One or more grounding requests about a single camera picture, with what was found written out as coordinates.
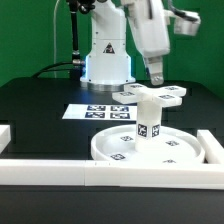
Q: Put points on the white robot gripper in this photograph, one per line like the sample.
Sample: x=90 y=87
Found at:
x=148 y=26

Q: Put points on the white cross-shaped table base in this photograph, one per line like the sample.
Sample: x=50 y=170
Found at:
x=167 y=96

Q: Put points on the white round table top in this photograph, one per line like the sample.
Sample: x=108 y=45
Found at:
x=127 y=143

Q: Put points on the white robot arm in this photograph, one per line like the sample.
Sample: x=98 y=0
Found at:
x=108 y=66

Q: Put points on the white fiducial marker sheet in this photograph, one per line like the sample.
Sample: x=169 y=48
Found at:
x=101 y=112

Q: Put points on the white right fence block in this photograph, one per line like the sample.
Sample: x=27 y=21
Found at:
x=214 y=152

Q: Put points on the white fence block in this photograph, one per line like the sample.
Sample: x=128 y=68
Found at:
x=5 y=136
x=214 y=152

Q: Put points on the white left fence block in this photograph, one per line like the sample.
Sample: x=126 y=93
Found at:
x=5 y=136

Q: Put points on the white front fence bar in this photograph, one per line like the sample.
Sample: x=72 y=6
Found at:
x=104 y=173

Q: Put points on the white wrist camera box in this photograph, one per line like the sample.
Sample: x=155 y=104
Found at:
x=187 y=23

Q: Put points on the black camera stand pole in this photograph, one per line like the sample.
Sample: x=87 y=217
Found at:
x=83 y=6

